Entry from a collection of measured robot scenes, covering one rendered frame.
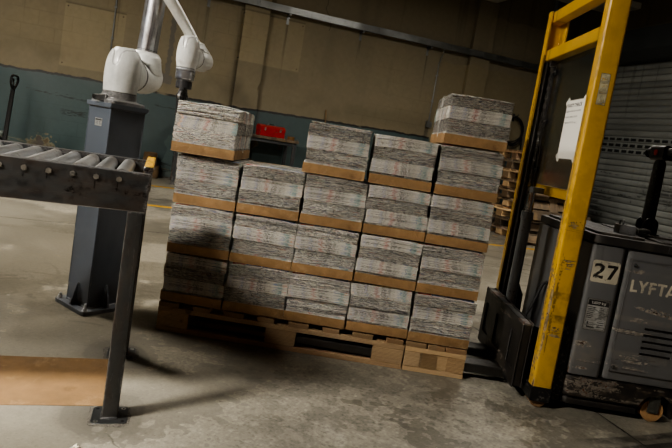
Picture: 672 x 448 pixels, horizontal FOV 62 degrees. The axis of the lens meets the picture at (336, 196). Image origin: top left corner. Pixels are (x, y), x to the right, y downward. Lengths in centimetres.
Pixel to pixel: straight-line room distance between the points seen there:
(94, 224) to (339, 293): 120
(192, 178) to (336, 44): 722
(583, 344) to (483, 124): 105
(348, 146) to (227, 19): 695
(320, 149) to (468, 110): 68
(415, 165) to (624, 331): 115
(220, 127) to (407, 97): 764
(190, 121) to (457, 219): 128
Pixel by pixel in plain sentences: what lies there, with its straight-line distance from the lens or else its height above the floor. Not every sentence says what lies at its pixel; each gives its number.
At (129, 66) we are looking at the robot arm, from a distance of 287.
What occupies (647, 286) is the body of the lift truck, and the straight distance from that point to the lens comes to 279.
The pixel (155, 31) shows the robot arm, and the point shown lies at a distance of 309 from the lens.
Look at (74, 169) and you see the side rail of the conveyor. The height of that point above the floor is 79.
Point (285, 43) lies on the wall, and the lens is 943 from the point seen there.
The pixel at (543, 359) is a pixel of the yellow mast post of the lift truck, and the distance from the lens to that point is 267.
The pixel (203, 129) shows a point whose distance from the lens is 259.
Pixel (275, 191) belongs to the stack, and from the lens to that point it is 257.
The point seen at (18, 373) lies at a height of 0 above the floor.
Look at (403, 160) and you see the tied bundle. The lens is 256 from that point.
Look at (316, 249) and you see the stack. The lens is 258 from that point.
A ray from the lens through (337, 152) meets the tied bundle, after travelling 254.
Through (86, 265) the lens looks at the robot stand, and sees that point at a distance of 296.
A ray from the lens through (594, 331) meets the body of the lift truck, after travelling 274.
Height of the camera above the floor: 100
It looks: 5 degrees down
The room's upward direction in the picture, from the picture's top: 9 degrees clockwise
